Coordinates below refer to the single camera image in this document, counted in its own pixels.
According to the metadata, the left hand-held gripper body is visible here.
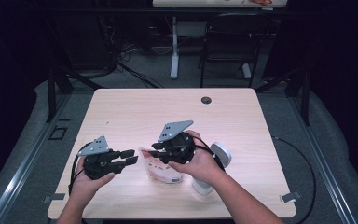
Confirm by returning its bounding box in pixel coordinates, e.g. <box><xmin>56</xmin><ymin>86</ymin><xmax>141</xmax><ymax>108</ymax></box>
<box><xmin>77</xmin><ymin>135</ymin><xmax>119</xmax><ymax>181</ymax></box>

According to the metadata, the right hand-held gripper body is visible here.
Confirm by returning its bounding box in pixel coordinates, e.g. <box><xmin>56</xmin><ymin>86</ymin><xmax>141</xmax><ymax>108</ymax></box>
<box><xmin>158</xmin><ymin>119</ymin><xmax>197</xmax><ymax>165</ymax></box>

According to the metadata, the pink white spouted refill pouch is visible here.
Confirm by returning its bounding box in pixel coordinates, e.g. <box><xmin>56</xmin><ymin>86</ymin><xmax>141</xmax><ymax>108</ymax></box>
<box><xmin>138</xmin><ymin>147</ymin><xmax>184</xmax><ymax>185</ymax></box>

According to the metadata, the clear container with grey lid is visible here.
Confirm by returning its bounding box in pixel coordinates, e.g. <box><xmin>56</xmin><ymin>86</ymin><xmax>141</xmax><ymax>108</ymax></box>
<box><xmin>191</xmin><ymin>141</ymin><xmax>233</xmax><ymax>196</ymax></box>

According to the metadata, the person's left hand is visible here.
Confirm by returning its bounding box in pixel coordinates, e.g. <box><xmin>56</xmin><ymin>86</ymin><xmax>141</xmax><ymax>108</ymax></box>
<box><xmin>69</xmin><ymin>156</ymin><xmax>117</xmax><ymax>205</ymax></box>

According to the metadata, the person's right hand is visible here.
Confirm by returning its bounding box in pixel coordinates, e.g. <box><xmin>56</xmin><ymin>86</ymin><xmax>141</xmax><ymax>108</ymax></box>
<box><xmin>167</xmin><ymin>130</ymin><xmax>228</xmax><ymax>188</ymax></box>

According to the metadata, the grey tape piece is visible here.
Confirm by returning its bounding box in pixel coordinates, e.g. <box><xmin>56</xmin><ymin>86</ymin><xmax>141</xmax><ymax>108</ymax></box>
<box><xmin>42</xmin><ymin>192</ymin><xmax>66</xmax><ymax>203</ymax></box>
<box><xmin>280</xmin><ymin>189</ymin><xmax>303</xmax><ymax>203</ymax></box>

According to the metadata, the black square floor socket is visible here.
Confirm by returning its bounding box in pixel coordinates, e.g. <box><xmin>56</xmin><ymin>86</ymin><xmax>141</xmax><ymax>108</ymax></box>
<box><xmin>48</xmin><ymin>125</ymin><xmax>69</xmax><ymax>141</ymax></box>

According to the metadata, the black metal stand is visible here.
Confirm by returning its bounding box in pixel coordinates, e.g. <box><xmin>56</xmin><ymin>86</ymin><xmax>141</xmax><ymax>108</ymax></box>
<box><xmin>255</xmin><ymin>66</ymin><xmax>311</xmax><ymax>127</ymax></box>
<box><xmin>45</xmin><ymin>62</ymin><xmax>104</xmax><ymax>124</ymax></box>

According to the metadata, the white background desk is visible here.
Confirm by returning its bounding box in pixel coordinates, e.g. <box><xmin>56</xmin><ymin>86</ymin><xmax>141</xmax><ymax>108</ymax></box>
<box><xmin>152</xmin><ymin>0</ymin><xmax>288</xmax><ymax>80</ymax></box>

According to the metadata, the black folding chair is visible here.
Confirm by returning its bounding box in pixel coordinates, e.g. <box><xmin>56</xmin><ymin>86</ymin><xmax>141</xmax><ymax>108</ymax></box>
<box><xmin>198</xmin><ymin>12</ymin><xmax>274</xmax><ymax>89</ymax></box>

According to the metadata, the left hand-held gripper cable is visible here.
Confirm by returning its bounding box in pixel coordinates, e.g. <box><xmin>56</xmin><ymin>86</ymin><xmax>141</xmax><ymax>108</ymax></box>
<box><xmin>68</xmin><ymin>141</ymin><xmax>95</xmax><ymax>196</ymax></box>

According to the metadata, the hand-held gripper cable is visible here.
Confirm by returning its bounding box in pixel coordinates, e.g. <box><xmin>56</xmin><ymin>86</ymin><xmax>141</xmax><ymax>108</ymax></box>
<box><xmin>193</xmin><ymin>134</ymin><xmax>317</xmax><ymax>224</ymax></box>
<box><xmin>68</xmin><ymin>141</ymin><xmax>95</xmax><ymax>196</ymax></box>

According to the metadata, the aluminium floor rail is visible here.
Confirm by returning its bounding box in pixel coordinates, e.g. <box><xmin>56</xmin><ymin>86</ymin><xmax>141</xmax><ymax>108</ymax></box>
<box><xmin>287</xmin><ymin>96</ymin><xmax>358</xmax><ymax>224</ymax></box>
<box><xmin>0</xmin><ymin>92</ymin><xmax>73</xmax><ymax>224</ymax></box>

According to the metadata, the bundle of floor cables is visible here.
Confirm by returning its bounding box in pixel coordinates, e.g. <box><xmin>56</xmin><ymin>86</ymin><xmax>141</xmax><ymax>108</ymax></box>
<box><xmin>99</xmin><ymin>15</ymin><xmax>165</xmax><ymax>90</ymax></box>

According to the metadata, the right hand-held gripper cable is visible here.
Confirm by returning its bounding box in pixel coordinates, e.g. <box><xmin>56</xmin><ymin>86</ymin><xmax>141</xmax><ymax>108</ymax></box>
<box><xmin>193</xmin><ymin>134</ymin><xmax>317</xmax><ymax>224</ymax></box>

